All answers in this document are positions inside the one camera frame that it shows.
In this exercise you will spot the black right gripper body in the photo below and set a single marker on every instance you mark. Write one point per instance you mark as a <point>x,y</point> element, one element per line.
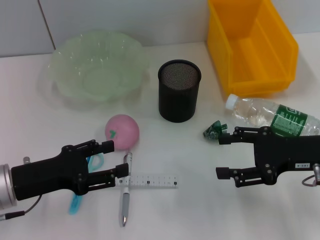
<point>282,155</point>

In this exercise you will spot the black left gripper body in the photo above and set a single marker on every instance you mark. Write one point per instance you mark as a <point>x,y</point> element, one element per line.
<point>50,175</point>

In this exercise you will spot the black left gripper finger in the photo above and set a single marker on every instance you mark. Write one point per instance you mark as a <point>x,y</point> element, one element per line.
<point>122,170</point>
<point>107,146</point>

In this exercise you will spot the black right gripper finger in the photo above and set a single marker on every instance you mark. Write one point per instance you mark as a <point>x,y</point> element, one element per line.
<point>225,139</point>
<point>222,173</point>

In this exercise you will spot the green plastic wrapper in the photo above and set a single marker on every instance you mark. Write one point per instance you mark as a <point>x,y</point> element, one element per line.
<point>212,130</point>

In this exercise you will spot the pink toy peach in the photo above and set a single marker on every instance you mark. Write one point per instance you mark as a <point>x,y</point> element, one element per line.
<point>125,130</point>

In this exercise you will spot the clear green-labelled water bottle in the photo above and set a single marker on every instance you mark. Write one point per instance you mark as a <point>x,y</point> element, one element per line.
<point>250,110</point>

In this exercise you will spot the silver ballpoint pen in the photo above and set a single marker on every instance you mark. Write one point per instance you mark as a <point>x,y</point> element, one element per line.
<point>125,200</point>

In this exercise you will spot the transparent plastic ruler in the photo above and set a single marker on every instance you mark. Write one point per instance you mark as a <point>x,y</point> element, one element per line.
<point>155,181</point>

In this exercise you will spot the blue sheathed scissors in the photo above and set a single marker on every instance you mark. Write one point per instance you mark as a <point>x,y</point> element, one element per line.
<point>75,207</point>

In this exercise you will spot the black mesh pen holder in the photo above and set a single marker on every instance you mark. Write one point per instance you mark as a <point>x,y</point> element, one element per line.
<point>178,100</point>

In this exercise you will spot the translucent green plastic fruit bowl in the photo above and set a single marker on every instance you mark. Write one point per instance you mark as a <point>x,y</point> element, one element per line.
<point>100,62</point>

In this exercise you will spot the yellow plastic storage bin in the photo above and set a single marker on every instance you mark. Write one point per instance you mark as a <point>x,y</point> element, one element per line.
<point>250,50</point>

